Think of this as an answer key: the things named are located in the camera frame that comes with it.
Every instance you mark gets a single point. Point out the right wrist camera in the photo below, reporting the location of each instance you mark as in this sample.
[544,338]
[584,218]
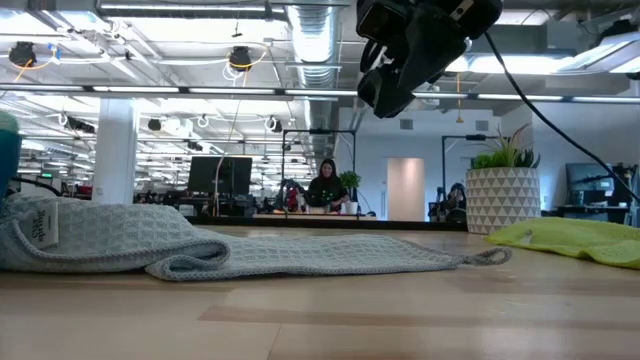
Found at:
[380,20]

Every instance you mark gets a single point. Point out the lime green microfiber towel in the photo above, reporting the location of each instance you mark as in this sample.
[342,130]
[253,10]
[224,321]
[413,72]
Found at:
[575,240]

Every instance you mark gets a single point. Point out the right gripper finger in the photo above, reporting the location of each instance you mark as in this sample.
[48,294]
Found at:
[385,92]
[432,57]

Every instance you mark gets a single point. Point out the green spiky plant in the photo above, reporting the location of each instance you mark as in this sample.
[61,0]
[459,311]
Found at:
[505,155]

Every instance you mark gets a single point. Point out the distant wooden table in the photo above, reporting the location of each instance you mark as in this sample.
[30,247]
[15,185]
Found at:
[315,217]

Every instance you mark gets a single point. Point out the white triangle pattern planter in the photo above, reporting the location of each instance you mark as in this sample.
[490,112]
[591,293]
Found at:
[502,200]

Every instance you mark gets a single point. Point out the black computer monitor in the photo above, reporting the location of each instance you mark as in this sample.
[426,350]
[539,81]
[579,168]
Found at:
[220,175]

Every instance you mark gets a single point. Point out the ceiling light rail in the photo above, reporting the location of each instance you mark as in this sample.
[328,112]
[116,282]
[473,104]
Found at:
[135,89]

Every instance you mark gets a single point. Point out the black table edge frame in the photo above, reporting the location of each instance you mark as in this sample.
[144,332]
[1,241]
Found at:
[400,225]

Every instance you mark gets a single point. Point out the grey waffle weave towel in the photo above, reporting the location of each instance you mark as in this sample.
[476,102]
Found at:
[300,255]

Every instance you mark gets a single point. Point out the dark wall screen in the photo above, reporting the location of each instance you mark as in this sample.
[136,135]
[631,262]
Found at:
[587,180]

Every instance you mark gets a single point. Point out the small potted plant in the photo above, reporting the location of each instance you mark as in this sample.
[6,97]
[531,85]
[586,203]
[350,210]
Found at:
[350,180]

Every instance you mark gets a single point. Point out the silver ventilation duct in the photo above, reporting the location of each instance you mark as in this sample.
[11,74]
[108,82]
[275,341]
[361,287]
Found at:
[315,45]

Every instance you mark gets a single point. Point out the teal bin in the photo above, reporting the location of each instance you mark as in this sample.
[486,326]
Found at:
[7,160]

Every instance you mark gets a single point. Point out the white building column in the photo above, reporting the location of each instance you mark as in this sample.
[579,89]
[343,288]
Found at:
[115,150]

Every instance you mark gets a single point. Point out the person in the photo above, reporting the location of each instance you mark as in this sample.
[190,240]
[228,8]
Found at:
[327,190]

